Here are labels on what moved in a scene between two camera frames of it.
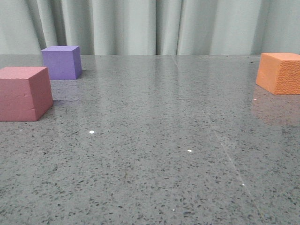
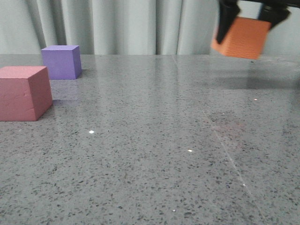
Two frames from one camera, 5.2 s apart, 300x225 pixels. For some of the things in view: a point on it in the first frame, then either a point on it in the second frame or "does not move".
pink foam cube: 25,93 does not move
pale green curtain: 151,27 does not move
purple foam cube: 63,63 does not move
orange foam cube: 279,73 → 245,39
